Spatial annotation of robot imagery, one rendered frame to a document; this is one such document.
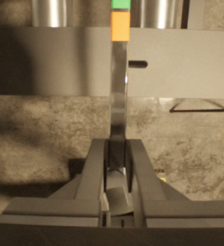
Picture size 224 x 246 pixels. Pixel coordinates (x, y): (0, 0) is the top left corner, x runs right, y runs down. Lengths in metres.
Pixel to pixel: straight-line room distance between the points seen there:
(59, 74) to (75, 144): 1.33
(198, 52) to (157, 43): 0.06
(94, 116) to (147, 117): 0.44
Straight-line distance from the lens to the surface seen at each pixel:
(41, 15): 0.55
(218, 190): 2.04
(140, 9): 0.56
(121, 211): 1.49
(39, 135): 1.63
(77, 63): 0.25
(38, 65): 0.26
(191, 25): 0.70
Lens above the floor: 1.41
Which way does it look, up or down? 74 degrees down
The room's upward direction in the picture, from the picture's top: 178 degrees counter-clockwise
